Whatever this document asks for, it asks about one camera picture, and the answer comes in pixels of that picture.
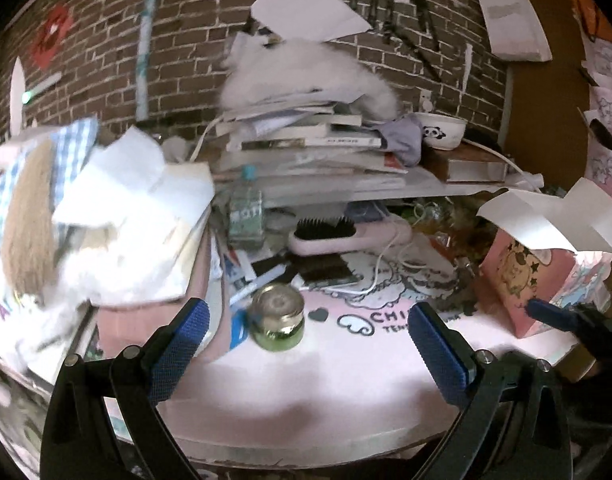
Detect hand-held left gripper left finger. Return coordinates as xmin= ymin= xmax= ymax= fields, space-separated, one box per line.
xmin=41 ymin=297 xmax=212 ymax=480

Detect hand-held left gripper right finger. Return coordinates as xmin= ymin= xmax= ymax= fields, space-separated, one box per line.
xmin=407 ymin=301 xmax=573 ymax=480

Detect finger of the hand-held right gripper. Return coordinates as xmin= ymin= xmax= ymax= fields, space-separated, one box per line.
xmin=527 ymin=298 xmax=612 ymax=376

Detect pink printed paper box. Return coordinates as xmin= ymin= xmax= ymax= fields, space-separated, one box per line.
xmin=476 ymin=177 xmax=612 ymax=339

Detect pink quilted pouch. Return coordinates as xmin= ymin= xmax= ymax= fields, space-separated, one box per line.
xmin=96 ymin=232 xmax=232 ymax=363

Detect blue plastic tag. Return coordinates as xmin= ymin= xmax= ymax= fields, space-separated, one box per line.
xmin=229 ymin=308 xmax=252 ymax=351

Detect green glass jar gold lid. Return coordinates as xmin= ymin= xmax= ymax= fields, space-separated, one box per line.
xmin=249 ymin=283 xmax=307 ymax=352

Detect white pen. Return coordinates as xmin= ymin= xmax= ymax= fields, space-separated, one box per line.
xmin=228 ymin=262 xmax=293 ymax=307

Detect pink printed desk mat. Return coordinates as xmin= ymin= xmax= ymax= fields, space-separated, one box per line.
xmin=156 ymin=250 xmax=582 ymax=456

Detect clear plastic wrappers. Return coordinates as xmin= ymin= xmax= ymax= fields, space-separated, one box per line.
xmin=411 ymin=200 xmax=497 ymax=266

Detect white plastic bag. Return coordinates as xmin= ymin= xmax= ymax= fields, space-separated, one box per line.
xmin=51 ymin=125 xmax=217 ymax=306

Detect black phone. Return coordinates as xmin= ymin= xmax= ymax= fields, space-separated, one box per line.
xmin=297 ymin=255 xmax=363 ymax=287

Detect glass bottle teal cap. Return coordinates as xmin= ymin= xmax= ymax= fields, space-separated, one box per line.
xmin=228 ymin=165 xmax=265 ymax=248

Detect pink hair brush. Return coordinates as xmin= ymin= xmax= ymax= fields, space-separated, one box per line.
xmin=287 ymin=216 xmax=413 ymax=256

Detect brown book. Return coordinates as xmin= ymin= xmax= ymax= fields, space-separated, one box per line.
xmin=426 ymin=142 xmax=512 ymax=183

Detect brown plush toy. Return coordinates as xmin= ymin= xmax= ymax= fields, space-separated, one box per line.
xmin=1 ymin=137 xmax=59 ymax=296

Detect printed paper sheets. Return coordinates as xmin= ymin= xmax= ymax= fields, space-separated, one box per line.
xmin=568 ymin=0 xmax=612 ymax=196

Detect white panda print bowl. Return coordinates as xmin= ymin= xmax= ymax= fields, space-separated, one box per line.
xmin=415 ymin=111 xmax=469 ymax=151

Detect purple cloth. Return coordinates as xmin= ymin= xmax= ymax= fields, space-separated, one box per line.
xmin=378 ymin=115 xmax=424 ymax=167

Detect blue checked cloth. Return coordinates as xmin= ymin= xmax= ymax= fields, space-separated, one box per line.
xmin=0 ymin=117 xmax=99 ymax=251

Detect stack of books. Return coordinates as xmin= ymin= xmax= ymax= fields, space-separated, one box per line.
xmin=213 ymin=100 xmax=412 ymax=181

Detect white fur piece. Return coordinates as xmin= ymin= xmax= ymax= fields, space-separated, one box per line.
xmin=218 ymin=37 xmax=404 ymax=121

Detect white paper bag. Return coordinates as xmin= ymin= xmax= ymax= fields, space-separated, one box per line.
xmin=475 ymin=0 xmax=554 ymax=63

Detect light blue pole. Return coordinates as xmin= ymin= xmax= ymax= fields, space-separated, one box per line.
xmin=135 ymin=0 xmax=168 ymax=121

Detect white paper sheet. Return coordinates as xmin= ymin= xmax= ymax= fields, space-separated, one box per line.
xmin=250 ymin=0 xmax=374 ymax=43

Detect white charger cable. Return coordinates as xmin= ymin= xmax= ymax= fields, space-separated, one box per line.
xmin=336 ymin=230 xmax=439 ymax=301

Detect black wall strips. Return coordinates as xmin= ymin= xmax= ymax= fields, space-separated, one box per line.
xmin=348 ymin=0 xmax=444 ymax=81

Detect red wall sticker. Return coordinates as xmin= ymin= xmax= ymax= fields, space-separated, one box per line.
xmin=28 ymin=4 xmax=76 ymax=68

